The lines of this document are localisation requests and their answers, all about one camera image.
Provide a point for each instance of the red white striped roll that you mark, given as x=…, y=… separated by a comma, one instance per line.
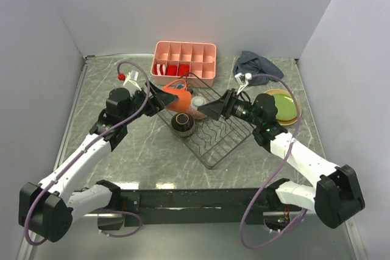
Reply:
x=160, y=69

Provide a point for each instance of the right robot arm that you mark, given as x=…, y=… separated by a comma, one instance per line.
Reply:
x=334, y=193

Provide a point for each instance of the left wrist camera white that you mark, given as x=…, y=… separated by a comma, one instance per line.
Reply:
x=130, y=80

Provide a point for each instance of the red roll right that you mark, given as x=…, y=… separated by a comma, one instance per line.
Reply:
x=183, y=69

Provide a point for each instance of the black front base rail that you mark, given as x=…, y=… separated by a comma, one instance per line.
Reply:
x=185, y=206

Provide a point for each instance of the orange mug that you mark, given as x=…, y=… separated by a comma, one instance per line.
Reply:
x=182, y=104

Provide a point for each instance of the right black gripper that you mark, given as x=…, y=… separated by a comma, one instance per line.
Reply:
x=223, y=106

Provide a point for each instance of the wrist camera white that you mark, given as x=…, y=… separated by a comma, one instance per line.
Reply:
x=130, y=80
x=243, y=80

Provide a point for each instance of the clear glass plate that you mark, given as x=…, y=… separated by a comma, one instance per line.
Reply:
x=288, y=107

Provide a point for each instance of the pink compartment organizer box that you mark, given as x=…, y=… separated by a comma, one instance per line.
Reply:
x=200, y=56

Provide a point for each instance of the black bowl gold rim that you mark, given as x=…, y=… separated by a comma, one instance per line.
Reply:
x=183, y=125

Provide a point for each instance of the red roll middle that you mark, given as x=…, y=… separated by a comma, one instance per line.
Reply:
x=171, y=70

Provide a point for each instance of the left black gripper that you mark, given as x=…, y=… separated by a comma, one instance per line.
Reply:
x=159, y=100

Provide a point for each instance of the grey crumpled cloth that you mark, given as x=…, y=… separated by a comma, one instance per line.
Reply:
x=250, y=62

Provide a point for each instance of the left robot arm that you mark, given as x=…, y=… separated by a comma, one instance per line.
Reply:
x=49, y=207

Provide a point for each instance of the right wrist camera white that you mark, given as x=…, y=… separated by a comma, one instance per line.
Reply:
x=243, y=80

